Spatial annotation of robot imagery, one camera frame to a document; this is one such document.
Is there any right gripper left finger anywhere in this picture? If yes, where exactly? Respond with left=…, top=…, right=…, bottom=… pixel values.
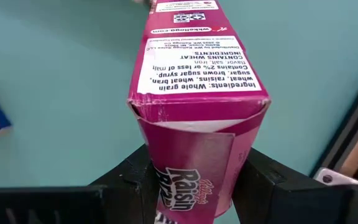
left=88, top=144, right=161, bottom=224

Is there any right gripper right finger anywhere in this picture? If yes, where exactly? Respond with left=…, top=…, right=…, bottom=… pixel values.
left=231, top=147, right=354, bottom=224

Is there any Raisin Bran cereal box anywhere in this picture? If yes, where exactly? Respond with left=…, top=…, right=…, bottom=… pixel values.
left=126, top=0, right=272, bottom=224

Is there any silver metal bracket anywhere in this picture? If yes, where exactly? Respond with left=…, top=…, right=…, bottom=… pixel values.
left=312, top=167, right=358, bottom=187

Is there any black metal table frame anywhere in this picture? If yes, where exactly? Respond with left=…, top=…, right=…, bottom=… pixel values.
left=309, top=63, right=358, bottom=187

